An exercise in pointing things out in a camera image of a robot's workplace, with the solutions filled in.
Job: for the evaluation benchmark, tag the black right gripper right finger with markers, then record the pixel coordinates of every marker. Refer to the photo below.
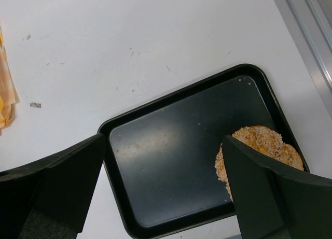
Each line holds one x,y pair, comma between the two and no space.
275,200

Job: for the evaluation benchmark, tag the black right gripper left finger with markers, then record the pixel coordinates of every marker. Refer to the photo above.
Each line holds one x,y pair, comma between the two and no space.
50,197

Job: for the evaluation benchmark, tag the sugared flower pastry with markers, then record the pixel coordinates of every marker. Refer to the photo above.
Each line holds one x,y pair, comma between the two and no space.
269,143

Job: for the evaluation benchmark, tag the yellow checkered cloth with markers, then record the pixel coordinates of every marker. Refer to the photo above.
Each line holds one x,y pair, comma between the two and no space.
9,97

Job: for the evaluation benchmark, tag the black plastic tray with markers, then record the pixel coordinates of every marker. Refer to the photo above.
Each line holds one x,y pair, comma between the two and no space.
160,157

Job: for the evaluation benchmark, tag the aluminium side rail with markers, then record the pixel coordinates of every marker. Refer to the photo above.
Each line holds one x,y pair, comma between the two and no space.
310,27

